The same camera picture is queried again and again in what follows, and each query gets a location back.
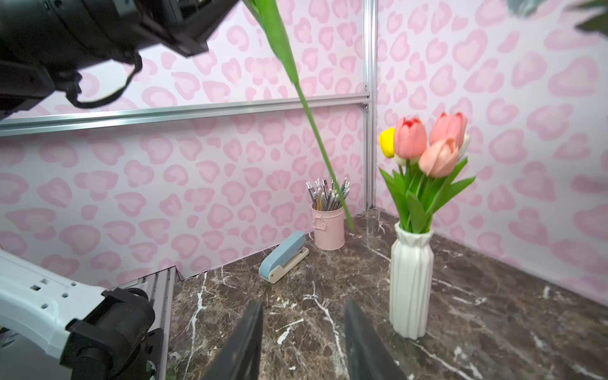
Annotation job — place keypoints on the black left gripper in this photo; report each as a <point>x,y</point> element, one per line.
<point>182,26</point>

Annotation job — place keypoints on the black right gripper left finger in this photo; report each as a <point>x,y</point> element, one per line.
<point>240,357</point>

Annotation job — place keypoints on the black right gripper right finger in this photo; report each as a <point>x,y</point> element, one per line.
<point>368,358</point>

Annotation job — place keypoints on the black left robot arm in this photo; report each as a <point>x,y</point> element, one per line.
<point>112,204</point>

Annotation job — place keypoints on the white ribbed vase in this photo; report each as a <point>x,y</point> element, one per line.
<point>410,283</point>

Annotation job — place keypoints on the grey rectangular eraser block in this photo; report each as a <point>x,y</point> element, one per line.
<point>284,257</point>

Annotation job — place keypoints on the pink pen cup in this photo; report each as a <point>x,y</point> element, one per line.
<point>328,229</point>

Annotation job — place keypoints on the tulip bunch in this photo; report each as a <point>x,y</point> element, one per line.
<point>428,164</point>

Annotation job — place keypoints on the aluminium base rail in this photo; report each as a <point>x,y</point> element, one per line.
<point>159,287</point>

